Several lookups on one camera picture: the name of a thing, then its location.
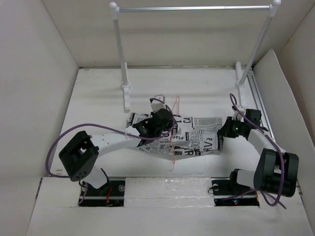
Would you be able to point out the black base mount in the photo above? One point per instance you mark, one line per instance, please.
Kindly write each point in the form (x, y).
(235, 190)
(110, 196)

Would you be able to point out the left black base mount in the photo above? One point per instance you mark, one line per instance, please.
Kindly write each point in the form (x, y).
(110, 196)

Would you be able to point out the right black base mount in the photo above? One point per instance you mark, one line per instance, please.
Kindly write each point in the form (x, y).
(235, 190)

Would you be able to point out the white garment rack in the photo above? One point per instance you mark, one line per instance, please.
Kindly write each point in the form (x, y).
(241, 75)

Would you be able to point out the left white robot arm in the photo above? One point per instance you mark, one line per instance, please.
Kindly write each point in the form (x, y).
(81, 152)

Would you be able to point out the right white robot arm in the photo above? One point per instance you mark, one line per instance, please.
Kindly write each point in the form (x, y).
(277, 169)

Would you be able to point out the newspaper print trousers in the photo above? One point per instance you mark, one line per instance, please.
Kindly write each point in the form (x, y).
(194, 137)

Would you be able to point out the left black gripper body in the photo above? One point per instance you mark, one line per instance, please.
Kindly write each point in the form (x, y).
(169, 125)

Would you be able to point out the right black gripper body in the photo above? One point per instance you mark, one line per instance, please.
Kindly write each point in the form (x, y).
(234, 127)

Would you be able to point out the pink wire hanger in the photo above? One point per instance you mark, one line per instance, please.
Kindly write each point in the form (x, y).
(176, 103)

